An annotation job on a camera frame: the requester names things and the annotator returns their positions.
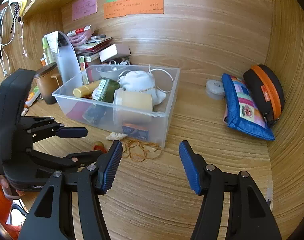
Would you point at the pink bagged item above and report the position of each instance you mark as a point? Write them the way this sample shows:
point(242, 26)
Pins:
point(80, 36)

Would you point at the green glass spray bottle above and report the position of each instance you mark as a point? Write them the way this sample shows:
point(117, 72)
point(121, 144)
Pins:
point(103, 93)

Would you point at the white orange tube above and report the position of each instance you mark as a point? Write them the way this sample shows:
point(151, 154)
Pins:
point(33, 96)

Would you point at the brown lidded mug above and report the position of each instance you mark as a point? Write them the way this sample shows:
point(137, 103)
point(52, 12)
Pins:
point(48, 79)

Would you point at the fruit sticker sheet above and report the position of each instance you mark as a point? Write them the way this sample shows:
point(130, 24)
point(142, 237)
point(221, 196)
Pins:
point(81, 66)

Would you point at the orange paper note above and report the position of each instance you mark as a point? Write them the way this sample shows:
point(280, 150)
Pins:
point(122, 8)

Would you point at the white document folder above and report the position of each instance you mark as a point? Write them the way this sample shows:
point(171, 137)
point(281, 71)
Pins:
point(64, 54)

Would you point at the pink paper note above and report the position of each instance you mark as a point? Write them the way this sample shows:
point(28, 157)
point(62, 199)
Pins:
point(83, 8)

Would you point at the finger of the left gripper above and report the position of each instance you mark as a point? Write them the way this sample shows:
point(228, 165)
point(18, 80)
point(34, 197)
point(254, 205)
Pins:
point(38, 162)
point(43, 127)

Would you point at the blue foil packet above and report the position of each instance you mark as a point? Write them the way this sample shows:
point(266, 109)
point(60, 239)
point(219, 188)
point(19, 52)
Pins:
point(135, 131)

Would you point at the small seashell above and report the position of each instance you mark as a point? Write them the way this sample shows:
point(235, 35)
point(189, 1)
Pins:
point(116, 136)

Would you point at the beige tape roll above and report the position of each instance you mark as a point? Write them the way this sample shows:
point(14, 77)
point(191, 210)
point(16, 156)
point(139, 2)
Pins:
point(131, 106)

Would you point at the white bowl of beads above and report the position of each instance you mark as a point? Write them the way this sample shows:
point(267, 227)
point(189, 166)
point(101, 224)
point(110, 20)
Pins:
point(111, 71)

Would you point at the black orange zip case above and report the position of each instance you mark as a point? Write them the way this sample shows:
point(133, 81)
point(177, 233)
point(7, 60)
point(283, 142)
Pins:
point(267, 92)

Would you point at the stack of books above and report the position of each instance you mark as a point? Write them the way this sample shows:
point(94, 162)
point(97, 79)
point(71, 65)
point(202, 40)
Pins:
point(89, 51)

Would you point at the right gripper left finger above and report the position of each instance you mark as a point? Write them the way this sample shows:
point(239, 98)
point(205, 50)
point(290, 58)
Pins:
point(51, 215)

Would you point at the blue patchwork pencil case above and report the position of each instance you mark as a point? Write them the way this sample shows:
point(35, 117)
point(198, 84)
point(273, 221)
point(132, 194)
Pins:
point(242, 112)

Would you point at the yellow sunscreen bottle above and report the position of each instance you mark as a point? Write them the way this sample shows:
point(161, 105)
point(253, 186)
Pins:
point(85, 90)

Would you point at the left hand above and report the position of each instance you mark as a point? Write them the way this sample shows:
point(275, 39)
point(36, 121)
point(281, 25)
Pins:
point(9, 192)

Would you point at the white pink small box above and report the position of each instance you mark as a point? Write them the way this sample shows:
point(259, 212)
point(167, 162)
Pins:
point(114, 51)

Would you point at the white drawstring pouch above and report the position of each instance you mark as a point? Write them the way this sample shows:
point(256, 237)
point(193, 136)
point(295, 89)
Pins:
point(144, 82)

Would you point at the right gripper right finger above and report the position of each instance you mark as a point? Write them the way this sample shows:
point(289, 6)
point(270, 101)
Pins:
point(250, 216)

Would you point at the white round puck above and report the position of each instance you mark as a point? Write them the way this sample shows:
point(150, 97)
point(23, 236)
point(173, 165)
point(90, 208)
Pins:
point(214, 89)

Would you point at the red velvet pouch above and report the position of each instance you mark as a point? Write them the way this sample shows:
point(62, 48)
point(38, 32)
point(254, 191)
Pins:
point(78, 110)

